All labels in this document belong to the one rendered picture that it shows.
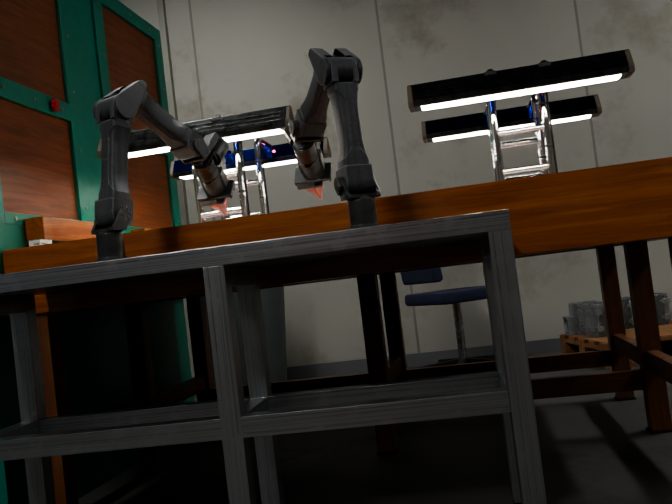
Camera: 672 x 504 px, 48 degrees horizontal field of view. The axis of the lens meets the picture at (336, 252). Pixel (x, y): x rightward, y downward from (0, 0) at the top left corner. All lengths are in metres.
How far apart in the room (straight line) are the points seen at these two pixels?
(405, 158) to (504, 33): 0.97
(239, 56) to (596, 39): 2.22
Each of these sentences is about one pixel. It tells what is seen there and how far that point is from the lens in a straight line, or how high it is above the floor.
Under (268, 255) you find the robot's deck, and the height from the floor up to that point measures 0.64.
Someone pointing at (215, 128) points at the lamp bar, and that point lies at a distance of 2.34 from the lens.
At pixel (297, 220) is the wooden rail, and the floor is 0.74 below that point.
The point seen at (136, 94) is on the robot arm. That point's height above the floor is 1.08.
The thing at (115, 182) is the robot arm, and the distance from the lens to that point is 1.87.
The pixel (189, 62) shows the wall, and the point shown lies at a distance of 5.16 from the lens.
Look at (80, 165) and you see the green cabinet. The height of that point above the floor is 1.06.
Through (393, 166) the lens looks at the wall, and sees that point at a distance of 4.78.
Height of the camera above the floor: 0.57
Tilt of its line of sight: 2 degrees up
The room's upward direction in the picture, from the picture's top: 7 degrees counter-clockwise
